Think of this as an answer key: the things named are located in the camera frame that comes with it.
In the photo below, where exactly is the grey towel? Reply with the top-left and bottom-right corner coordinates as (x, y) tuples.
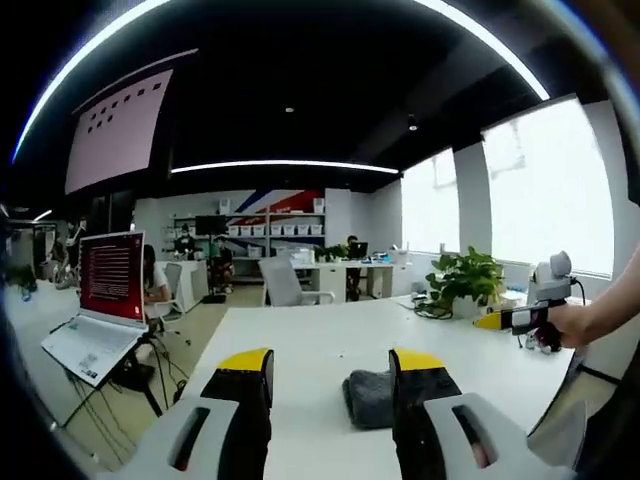
(342, 368), (397, 430)

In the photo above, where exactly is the person's right hand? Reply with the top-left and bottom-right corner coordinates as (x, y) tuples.
(548, 302), (601, 349)

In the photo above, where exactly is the green potted plant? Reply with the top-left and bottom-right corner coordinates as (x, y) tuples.
(424, 245), (506, 321)

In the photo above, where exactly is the black laptop stand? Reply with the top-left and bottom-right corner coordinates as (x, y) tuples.
(63, 333), (169, 427)

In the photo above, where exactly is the person's light clothing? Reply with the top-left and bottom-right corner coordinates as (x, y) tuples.
(526, 349), (640, 474)

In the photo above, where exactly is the white counter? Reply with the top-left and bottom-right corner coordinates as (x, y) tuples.
(158, 258), (210, 314)

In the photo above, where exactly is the white mesh office chair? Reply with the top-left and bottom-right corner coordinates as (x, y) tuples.
(147, 261), (184, 324)

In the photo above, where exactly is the grey office chair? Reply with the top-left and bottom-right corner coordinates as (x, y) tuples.
(257, 256), (337, 308)

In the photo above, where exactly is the white office desk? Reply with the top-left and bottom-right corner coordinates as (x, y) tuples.
(292, 258), (396, 303)

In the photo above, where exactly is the white laptop with red screen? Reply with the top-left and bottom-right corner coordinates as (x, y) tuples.
(40, 230), (149, 389)

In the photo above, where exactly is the white shelving unit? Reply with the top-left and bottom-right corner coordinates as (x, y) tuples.
(168, 211), (327, 277)

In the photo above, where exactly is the row of white storage boxes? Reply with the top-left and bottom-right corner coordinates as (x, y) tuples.
(227, 223), (324, 238)

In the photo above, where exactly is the black monitor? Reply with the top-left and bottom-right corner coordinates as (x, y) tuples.
(194, 214), (228, 237)

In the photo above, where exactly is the straight ceiling light strip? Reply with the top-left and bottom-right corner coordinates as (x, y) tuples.
(169, 159), (401, 176)

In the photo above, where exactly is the curved ceiling light strip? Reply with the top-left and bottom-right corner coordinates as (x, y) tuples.
(10, 0), (174, 164)

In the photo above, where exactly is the black cable bundle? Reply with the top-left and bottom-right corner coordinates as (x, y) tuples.
(69, 329), (194, 466)

